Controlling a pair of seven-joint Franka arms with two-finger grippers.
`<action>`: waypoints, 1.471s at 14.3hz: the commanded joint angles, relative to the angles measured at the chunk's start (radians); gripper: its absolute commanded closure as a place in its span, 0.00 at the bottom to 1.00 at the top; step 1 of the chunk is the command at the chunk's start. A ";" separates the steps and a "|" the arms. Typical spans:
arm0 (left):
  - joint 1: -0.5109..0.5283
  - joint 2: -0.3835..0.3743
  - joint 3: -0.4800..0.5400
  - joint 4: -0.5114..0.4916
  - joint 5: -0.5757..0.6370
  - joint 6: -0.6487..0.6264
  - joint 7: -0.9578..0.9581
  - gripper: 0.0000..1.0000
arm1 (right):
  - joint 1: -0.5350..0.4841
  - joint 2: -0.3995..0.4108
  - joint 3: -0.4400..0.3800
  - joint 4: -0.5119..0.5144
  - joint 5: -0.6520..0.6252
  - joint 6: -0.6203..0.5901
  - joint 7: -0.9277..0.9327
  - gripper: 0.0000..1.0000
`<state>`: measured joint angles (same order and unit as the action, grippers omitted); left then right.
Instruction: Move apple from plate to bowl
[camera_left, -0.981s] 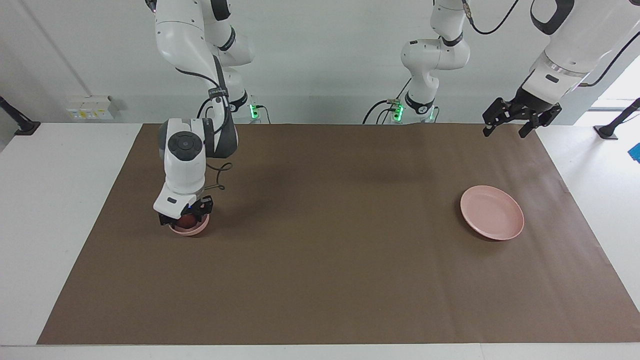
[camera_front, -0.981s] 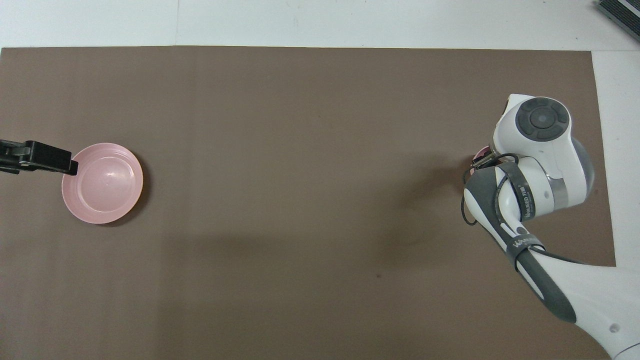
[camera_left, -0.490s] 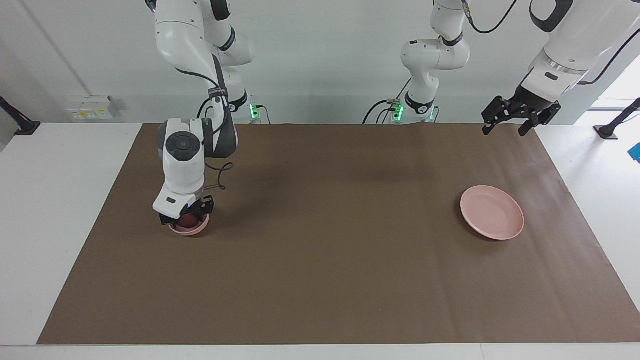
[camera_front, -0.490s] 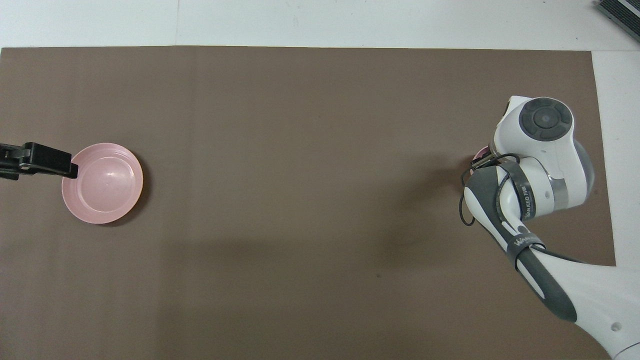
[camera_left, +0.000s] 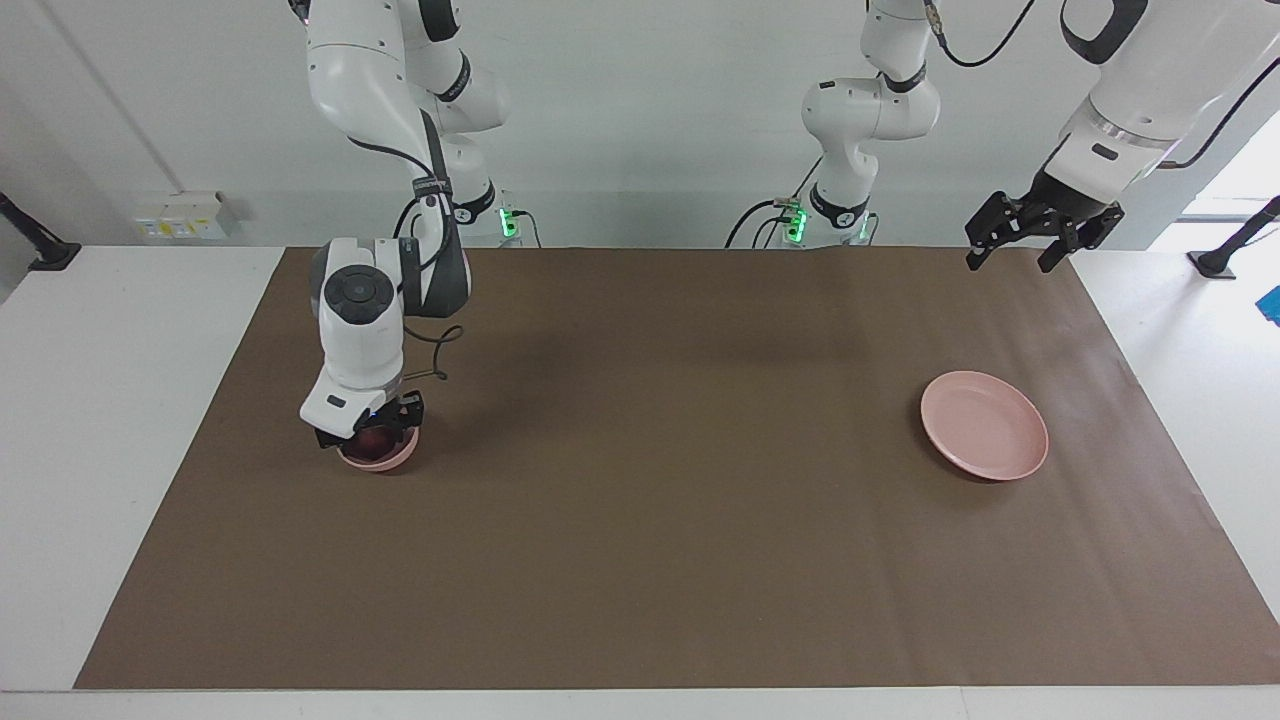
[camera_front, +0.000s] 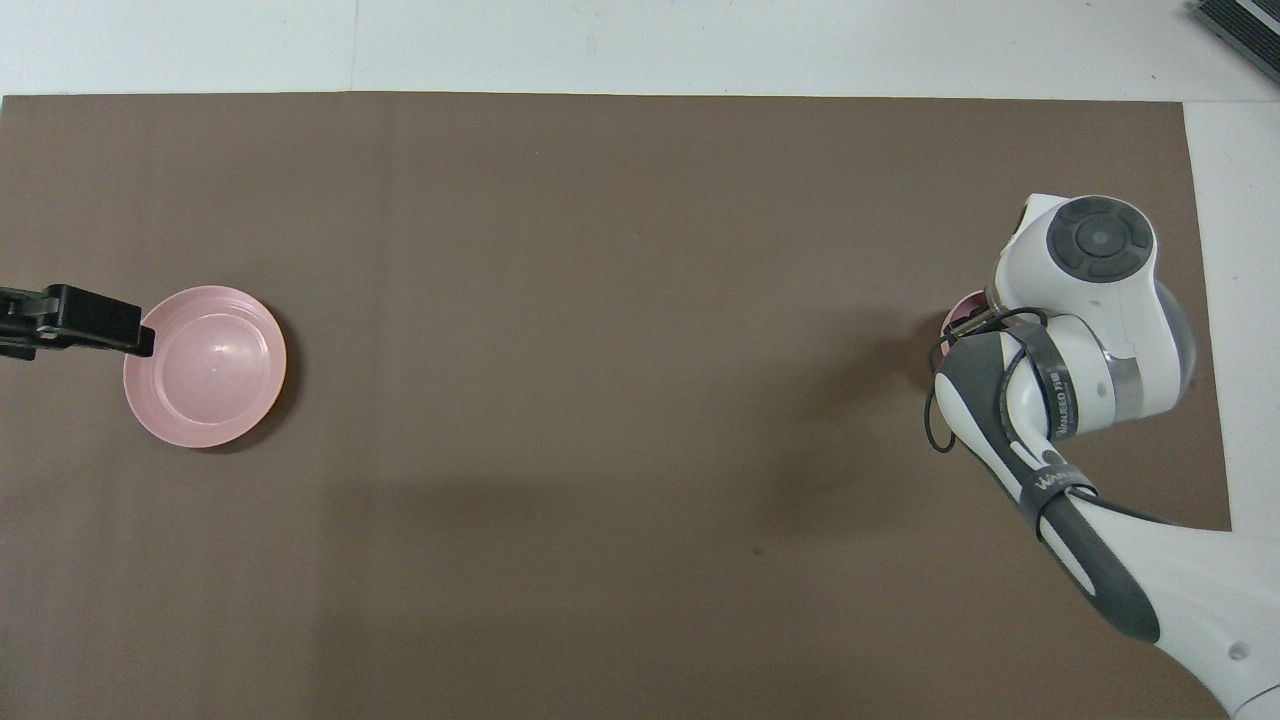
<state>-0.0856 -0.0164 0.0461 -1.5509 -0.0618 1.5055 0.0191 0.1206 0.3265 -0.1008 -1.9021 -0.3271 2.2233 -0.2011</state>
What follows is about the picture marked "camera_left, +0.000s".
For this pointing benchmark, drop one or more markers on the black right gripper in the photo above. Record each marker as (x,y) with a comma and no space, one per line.
(385,418)

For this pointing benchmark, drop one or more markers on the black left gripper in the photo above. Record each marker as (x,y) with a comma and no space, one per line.
(1060,200)

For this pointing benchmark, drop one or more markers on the dark red apple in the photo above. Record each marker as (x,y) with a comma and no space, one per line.
(378,445)

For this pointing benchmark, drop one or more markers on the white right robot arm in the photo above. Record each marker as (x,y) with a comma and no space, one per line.
(360,330)

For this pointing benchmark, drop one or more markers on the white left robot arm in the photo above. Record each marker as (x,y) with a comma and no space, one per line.
(1160,70)

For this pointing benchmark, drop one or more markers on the pink bowl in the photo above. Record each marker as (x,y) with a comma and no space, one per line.
(385,464)

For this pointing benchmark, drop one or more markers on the pink plate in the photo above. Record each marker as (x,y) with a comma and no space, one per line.
(985,425)

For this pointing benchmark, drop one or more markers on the black stand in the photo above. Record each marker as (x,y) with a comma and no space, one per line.
(1225,258)
(45,250)

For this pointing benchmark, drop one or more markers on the blue object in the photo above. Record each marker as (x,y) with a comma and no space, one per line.
(1271,305)

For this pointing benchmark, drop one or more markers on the brown paper mat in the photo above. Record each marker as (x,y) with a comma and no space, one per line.
(650,520)

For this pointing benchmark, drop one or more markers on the white wall socket box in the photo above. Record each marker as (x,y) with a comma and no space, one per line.
(185,215)

